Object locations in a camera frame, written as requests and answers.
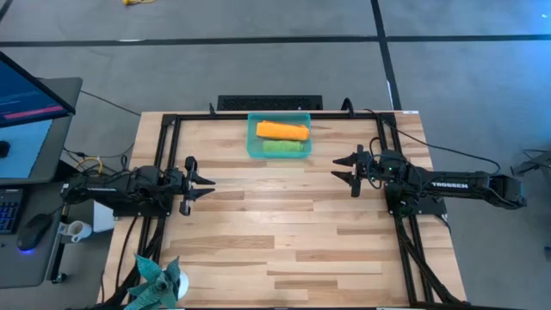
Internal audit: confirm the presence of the black backlit keyboard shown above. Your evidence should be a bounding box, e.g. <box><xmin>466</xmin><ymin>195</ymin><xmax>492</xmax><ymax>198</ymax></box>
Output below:
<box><xmin>0</xmin><ymin>188</ymin><xmax>25</xmax><ymax>236</ymax></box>

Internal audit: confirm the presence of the black floor vent grille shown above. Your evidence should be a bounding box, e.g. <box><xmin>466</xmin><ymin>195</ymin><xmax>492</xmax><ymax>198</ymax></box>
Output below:
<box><xmin>216</xmin><ymin>94</ymin><xmax>324</xmax><ymax>112</ymax></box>

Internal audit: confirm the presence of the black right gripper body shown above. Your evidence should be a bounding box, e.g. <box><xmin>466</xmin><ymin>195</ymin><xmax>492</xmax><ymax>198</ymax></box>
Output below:
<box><xmin>350</xmin><ymin>144</ymin><xmax>388</xmax><ymax>199</ymax></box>

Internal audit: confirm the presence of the green microfiber towel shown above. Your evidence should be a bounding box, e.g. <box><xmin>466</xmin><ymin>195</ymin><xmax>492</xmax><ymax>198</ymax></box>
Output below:
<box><xmin>262</xmin><ymin>139</ymin><xmax>305</xmax><ymax>153</ymax></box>

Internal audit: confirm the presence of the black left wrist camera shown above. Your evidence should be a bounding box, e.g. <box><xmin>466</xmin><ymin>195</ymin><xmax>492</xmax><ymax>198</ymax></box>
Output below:
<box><xmin>165</xmin><ymin>167</ymin><xmax>185</xmax><ymax>187</ymax></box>

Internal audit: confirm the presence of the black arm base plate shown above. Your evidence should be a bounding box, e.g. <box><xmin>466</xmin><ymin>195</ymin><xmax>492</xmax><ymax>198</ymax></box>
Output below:
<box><xmin>384</xmin><ymin>183</ymin><xmax>449</xmax><ymax>216</ymax></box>
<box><xmin>112</xmin><ymin>201</ymin><xmax>173</xmax><ymax>219</ymax></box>

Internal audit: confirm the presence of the orange microfiber towel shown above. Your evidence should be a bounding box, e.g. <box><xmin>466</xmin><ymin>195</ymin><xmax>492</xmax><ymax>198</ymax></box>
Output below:
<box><xmin>255</xmin><ymin>120</ymin><xmax>311</xmax><ymax>142</ymax></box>

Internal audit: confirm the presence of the grey desk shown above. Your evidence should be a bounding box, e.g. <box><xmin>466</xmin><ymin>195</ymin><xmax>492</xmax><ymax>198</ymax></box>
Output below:
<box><xmin>0</xmin><ymin>77</ymin><xmax>84</xmax><ymax>289</ymax></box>

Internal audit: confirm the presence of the teal translucent plastic basket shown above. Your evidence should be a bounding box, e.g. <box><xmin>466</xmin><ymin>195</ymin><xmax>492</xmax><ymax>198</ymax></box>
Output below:
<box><xmin>245</xmin><ymin>112</ymin><xmax>313</xmax><ymax>160</ymax></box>

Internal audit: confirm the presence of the black computer monitor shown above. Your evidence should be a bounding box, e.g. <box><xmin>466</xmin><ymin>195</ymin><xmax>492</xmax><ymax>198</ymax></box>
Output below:
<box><xmin>0</xmin><ymin>50</ymin><xmax>77</xmax><ymax>129</ymax></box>

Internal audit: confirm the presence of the black desk support beam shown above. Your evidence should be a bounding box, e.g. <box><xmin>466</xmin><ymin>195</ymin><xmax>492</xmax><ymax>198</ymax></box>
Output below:
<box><xmin>54</xmin><ymin>159</ymin><xmax>120</xmax><ymax>208</ymax></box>

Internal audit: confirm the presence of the white cup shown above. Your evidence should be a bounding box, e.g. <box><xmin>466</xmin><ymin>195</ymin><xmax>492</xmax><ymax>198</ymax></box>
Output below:
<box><xmin>58</xmin><ymin>219</ymin><xmax>93</xmax><ymax>243</ymax></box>

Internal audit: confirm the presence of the teal crumpled cloth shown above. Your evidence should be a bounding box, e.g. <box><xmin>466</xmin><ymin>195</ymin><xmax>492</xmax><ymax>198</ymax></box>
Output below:
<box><xmin>123</xmin><ymin>253</ymin><xmax>182</xmax><ymax>310</ymax></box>

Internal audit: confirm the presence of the white box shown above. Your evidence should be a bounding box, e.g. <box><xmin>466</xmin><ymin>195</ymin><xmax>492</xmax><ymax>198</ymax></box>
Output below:
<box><xmin>93</xmin><ymin>200</ymin><xmax>116</xmax><ymax>233</ymax></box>

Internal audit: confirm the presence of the black computer mouse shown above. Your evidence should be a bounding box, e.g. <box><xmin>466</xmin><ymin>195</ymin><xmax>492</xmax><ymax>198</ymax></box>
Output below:
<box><xmin>15</xmin><ymin>213</ymin><xmax>53</xmax><ymax>251</ymax></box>

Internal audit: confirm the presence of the black aluminium table frame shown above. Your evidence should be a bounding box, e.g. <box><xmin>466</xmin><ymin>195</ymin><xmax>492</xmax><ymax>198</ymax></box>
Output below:
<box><xmin>101</xmin><ymin>112</ymin><xmax>468</xmax><ymax>310</ymax></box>

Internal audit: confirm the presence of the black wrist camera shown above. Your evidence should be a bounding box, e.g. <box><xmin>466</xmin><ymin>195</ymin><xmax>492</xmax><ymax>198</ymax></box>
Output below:
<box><xmin>378</xmin><ymin>149</ymin><xmax>405</xmax><ymax>172</ymax></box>
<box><xmin>165</xmin><ymin>167</ymin><xmax>185</xmax><ymax>187</ymax></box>

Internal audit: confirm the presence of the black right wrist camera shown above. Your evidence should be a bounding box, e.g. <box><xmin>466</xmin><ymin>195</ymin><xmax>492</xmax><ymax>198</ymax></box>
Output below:
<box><xmin>378</xmin><ymin>149</ymin><xmax>405</xmax><ymax>172</ymax></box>

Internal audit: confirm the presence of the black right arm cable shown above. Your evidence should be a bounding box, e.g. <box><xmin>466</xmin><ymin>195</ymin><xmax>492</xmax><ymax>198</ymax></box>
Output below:
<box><xmin>363</xmin><ymin>108</ymin><xmax>502</xmax><ymax>176</ymax></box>

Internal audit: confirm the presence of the black stand leg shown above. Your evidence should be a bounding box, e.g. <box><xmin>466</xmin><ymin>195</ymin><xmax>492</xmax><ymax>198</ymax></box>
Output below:
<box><xmin>510</xmin><ymin>148</ymin><xmax>551</xmax><ymax>177</ymax></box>

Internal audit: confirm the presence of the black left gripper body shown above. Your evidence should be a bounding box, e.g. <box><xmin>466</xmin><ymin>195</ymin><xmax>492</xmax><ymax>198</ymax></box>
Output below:
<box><xmin>165</xmin><ymin>156</ymin><xmax>199</xmax><ymax>217</ymax></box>

